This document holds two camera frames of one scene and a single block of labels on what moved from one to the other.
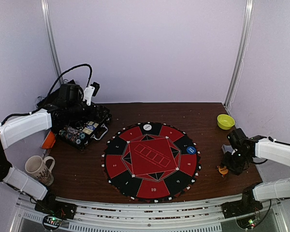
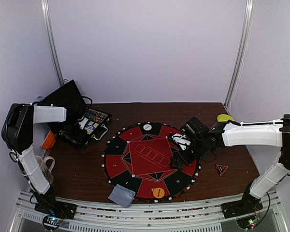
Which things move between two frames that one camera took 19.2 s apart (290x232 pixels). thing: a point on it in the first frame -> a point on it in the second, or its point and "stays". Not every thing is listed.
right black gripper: [231, 163] -> [181, 157]
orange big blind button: [223, 171] -> [158, 192]
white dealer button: [147, 127] stays
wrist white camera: [90, 91] -> [83, 123]
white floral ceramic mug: [35, 166] stays
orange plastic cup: [49, 141] stays
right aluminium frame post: [242, 50] stays
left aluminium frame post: [51, 40] stays
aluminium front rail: [94, 215] stays
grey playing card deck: [226, 148] -> [122, 195]
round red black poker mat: [152, 162] stays
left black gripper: [99, 116] -> [79, 138]
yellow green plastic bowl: [225, 122] stays
